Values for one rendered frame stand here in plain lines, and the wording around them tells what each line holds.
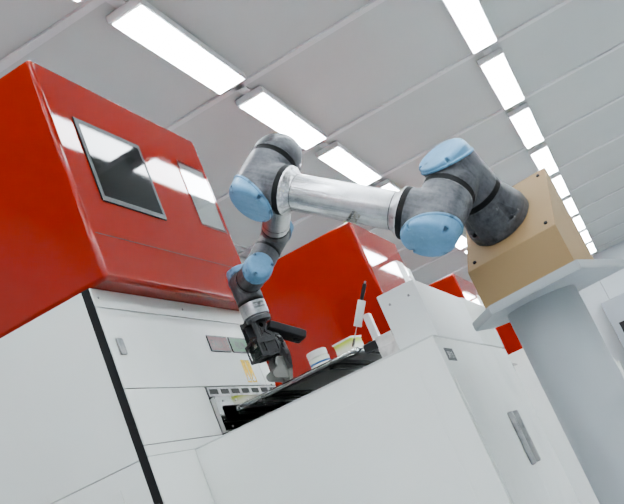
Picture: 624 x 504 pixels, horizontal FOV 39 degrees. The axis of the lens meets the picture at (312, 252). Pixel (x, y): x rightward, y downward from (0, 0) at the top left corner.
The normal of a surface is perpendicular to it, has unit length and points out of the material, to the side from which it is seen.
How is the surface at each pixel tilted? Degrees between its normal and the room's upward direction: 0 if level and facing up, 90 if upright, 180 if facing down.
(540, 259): 90
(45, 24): 180
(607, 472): 90
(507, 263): 90
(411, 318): 90
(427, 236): 137
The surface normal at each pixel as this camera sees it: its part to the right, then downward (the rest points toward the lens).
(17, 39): 0.38, 0.88
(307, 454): -0.36, -0.13
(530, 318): -0.62, 0.03
